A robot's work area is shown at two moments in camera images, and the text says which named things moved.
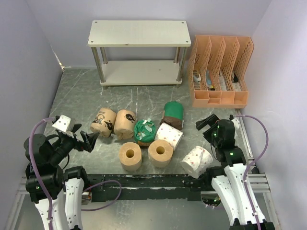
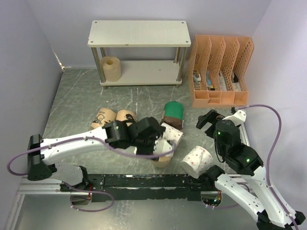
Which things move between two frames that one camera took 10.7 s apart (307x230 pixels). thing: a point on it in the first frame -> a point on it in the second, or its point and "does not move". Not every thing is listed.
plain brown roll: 130,155 -> 112,68
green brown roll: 173,114 does not move
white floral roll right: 196,163 does not move
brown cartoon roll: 104,121 does not move
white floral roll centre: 167,132 does not move
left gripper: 88,139 -> 149,151
